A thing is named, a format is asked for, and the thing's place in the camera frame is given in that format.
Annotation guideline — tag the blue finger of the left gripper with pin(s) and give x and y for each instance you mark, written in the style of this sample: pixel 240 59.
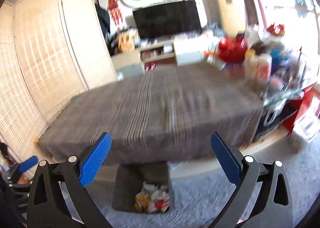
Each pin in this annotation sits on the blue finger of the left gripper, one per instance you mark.
pixel 18 169

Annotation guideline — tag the red mesh bowl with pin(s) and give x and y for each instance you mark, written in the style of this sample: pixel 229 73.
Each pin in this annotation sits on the red mesh bowl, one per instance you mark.
pixel 233 50

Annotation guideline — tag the crumpled paper trash in bin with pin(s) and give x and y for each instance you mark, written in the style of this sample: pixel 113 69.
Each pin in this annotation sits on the crumpled paper trash in bin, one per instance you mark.
pixel 153 199

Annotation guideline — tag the black television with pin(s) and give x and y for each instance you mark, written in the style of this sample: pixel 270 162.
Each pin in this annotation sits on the black television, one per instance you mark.
pixel 167 19

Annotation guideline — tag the white tv cabinet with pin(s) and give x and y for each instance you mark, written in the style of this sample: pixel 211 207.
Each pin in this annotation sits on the white tv cabinet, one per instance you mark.
pixel 176 52

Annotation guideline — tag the grey plaid table cloth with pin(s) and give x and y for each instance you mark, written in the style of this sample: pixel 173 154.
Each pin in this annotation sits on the grey plaid table cloth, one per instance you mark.
pixel 164 115

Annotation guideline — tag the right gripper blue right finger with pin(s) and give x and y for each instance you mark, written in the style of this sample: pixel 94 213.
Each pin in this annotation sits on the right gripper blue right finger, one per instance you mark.
pixel 273 206

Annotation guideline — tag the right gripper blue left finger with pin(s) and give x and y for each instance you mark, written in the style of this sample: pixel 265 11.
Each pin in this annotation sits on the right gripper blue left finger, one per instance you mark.
pixel 46 204

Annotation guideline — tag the woven folding screen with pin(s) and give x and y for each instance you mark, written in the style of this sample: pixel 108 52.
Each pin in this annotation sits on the woven folding screen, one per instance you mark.
pixel 51 50

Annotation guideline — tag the pink labelled white bottle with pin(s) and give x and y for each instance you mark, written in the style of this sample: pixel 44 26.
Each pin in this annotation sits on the pink labelled white bottle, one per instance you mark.
pixel 264 65

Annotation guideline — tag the red storage box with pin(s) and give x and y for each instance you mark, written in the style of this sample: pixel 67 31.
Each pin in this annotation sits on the red storage box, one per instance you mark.
pixel 300 106

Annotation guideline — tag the white lotion bottle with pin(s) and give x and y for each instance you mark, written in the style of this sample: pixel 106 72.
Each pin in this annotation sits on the white lotion bottle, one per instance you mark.
pixel 250 64

